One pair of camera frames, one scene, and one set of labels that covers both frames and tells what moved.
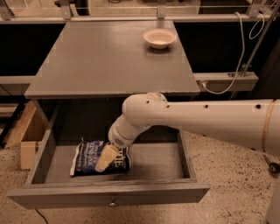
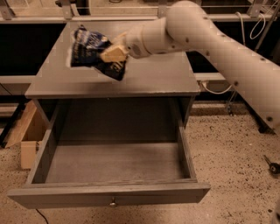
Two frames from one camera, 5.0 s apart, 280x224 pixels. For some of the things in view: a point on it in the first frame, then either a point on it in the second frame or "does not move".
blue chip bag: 87,154 → 86,49
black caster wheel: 273,167 does not move
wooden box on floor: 29,132 does not move
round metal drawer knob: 113,205 does not move
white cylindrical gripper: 115,139 → 137,43
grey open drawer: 160,171 does not move
